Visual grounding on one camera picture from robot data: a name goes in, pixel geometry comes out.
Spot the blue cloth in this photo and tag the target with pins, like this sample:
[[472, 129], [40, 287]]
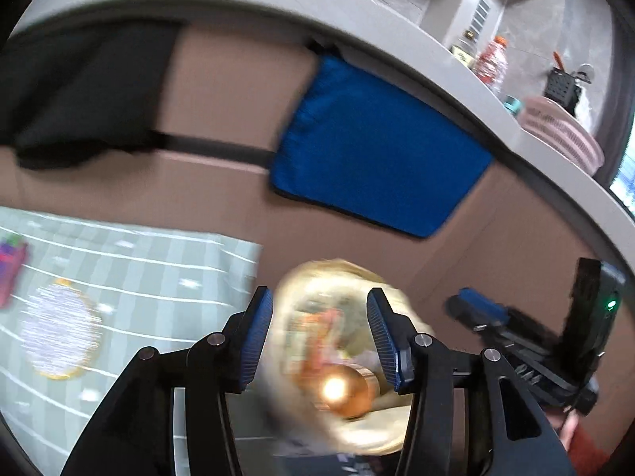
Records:
[[377, 148]]

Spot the pink purple packet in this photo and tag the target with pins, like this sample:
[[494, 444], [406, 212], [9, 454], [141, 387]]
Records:
[[10, 267]]

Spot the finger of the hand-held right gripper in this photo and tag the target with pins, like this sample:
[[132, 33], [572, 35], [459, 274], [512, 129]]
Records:
[[478, 305]]

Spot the green checked tablecloth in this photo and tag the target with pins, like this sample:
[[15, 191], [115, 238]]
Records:
[[149, 282]]

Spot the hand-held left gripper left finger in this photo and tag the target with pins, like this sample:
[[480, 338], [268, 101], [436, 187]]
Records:
[[258, 337]]

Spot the shiny orange round object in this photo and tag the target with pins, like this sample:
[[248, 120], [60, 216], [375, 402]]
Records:
[[347, 391]]

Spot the black utensil holder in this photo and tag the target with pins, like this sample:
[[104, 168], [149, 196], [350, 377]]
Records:
[[560, 87]]

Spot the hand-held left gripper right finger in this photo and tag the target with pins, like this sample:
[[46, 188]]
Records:
[[384, 337]]

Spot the round gold rimmed coaster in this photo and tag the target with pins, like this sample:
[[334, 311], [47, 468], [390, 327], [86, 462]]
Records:
[[59, 329]]

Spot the bottle with orange cap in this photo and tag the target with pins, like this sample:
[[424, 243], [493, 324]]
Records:
[[491, 64]]

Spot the pink plastic basket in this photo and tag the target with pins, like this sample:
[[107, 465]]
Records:
[[560, 134]]

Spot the person's right forearm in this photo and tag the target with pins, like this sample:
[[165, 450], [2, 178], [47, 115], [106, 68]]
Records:
[[588, 453]]

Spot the small brown cardboard panel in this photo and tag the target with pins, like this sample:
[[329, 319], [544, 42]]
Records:
[[228, 84]]

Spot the teal small container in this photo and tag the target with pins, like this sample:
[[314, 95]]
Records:
[[513, 105]]

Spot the clear oil bottle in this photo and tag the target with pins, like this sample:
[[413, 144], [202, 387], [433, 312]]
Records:
[[465, 49]]

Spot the black cloth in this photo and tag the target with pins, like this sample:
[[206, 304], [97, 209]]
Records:
[[84, 94]]

